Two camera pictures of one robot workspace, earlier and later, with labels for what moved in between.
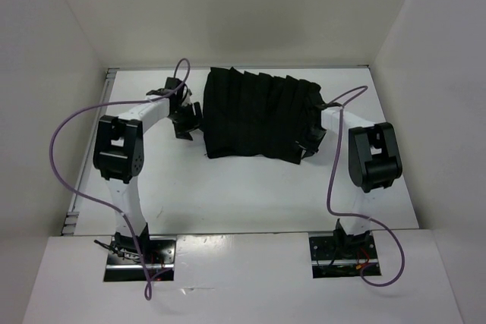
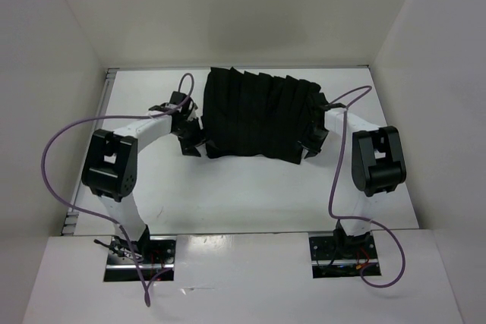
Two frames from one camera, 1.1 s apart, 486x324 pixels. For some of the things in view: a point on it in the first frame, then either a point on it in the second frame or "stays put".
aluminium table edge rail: (71, 217) stays put
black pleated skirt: (257, 114) stays put
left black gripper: (183, 131) → (188, 146)
